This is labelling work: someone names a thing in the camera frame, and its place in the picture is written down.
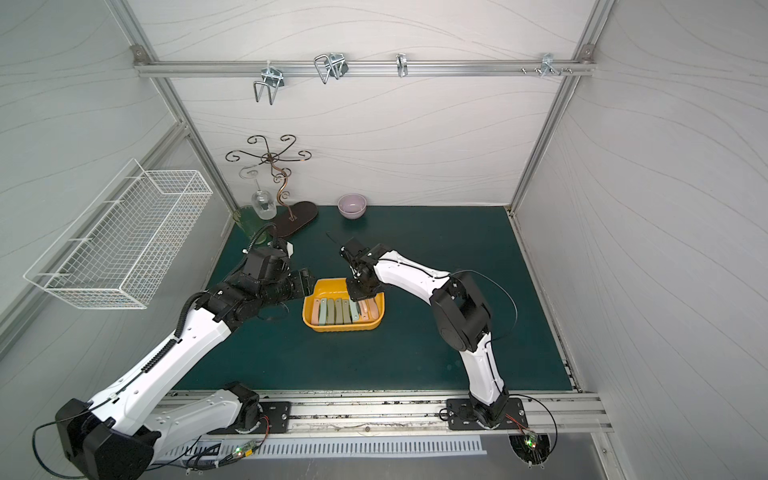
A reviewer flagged mint folding knife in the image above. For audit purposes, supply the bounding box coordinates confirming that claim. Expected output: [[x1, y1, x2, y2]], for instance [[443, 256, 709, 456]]
[[349, 301, 360, 323], [318, 298, 328, 326]]

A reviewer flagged white vent grille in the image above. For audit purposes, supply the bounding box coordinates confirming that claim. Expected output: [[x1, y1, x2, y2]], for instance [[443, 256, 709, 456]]
[[134, 436, 487, 462]]

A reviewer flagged small metal hook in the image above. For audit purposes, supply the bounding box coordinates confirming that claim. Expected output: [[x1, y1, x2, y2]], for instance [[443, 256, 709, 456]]
[[396, 53, 408, 78]]

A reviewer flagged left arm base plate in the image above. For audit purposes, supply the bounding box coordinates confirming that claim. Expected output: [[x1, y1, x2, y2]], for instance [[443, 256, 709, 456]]
[[208, 401, 291, 435]]

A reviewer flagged metal hook clip right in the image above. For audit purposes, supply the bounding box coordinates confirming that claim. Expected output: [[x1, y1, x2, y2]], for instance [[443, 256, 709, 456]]
[[520, 53, 572, 77]]

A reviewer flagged pink folding knife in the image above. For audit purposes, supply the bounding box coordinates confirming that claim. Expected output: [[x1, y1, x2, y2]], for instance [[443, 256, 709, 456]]
[[357, 300, 369, 322], [365, 298, 380, 322], [311, 299, 320, 326]]

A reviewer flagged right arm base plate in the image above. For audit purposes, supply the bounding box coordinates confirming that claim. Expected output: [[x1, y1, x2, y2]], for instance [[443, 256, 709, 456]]
[[438, 397, 528, 431]]

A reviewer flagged yellow plastic storage box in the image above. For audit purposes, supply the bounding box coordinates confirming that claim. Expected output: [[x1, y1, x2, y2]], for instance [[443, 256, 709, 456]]
[[302, 278, 385, 333]]

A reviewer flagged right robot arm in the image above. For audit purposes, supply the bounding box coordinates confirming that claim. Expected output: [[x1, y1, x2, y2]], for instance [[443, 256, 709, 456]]
[[339, 238, 509, 429]]

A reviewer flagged metal hook clip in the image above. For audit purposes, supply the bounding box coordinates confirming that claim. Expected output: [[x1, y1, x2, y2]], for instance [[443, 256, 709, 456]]
[[253, 64, 285, 105], [313, 53, 349, 84], [520, 53, 572, 77]]

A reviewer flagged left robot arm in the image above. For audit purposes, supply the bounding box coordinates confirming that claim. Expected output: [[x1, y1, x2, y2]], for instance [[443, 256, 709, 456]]
[[55, 238, 314, 479]]

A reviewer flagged metal hook clip middle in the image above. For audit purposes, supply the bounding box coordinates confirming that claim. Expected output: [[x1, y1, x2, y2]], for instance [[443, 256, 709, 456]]
[[313, 53, 349, 84]]

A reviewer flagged aluminium cross rail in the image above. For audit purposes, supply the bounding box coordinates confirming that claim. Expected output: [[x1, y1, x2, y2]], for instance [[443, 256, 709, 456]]
[[134, 57, 597, 79]]

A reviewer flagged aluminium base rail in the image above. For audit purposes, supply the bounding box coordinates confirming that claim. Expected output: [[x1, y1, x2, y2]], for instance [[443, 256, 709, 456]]
[[119, 391, 613, 442]]

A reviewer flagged green drinking glass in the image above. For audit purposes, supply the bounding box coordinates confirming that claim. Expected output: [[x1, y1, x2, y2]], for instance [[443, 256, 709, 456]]
[[232, 206, 267, 244]]

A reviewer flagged metal hook clip left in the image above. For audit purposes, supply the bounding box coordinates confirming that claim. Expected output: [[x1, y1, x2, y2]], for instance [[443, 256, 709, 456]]
[[253, 64, 285, 105]]

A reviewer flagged olive folding knife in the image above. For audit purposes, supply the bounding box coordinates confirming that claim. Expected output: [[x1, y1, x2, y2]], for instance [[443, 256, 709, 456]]
[[334, 299, 344, 325], [326, 299, 335, 325], [341, 299, 352, 325]]

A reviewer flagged lilac ceramic bowl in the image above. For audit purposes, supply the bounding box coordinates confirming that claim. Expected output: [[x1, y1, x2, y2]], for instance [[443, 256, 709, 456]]
[[337, 193, 368, 220]]

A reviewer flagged white wire basket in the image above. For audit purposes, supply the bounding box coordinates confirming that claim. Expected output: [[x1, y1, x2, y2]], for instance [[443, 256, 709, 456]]
[[23, 159, 212, 310]]

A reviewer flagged clear wine glass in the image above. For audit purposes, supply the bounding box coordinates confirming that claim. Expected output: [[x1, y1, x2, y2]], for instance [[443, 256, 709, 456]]
[[239, 165, 277, 220]]

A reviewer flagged bronze scroll cup stand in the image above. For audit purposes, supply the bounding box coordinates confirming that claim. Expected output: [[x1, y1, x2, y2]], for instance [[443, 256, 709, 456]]
[[225, 134, 319, 238]]

